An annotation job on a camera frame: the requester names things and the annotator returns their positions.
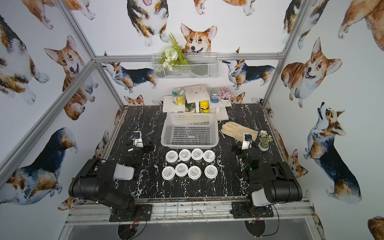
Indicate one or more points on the pink flower pot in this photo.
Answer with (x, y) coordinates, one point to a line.
(225, 95)

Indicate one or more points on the yellow jar on shelf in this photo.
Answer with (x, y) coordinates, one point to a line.
(204, 107)

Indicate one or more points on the blue white small jar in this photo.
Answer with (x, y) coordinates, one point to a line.
(214, 96)

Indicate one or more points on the white plastic perforated basket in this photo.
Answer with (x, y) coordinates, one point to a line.
(190, 131)

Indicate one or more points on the white stepped display shelf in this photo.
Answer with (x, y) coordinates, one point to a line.
(194, 95)

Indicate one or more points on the white wire wall basket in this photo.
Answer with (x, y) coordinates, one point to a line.
(201, 66)

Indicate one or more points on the beige work glove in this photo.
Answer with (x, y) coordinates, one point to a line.
(238, 131)

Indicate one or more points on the small green plant under shelf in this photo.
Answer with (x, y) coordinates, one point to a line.
(190, 108)

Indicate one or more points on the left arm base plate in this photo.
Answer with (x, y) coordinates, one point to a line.
(140, 213)

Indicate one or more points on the yogurt cup row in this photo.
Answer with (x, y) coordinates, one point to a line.
(194, 173)
(168, 173)
(185, 155)
(172, 157)
(211, 172)
(209, 156)
(181, 170)
(197, 154)

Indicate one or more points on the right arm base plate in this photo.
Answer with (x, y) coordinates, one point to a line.
(245, 210)

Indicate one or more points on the green fern white flower bouquet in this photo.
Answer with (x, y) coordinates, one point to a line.
(173, 56)

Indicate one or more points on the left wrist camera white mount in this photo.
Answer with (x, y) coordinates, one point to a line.
(137, 139)

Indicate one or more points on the small potted white flower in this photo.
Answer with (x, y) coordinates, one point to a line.
(265, 139)

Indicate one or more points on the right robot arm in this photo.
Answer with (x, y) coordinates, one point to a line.
(269, 183)

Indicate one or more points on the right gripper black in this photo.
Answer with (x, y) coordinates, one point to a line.
(241, 149)

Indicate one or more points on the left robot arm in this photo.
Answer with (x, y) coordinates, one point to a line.
(94, 181)

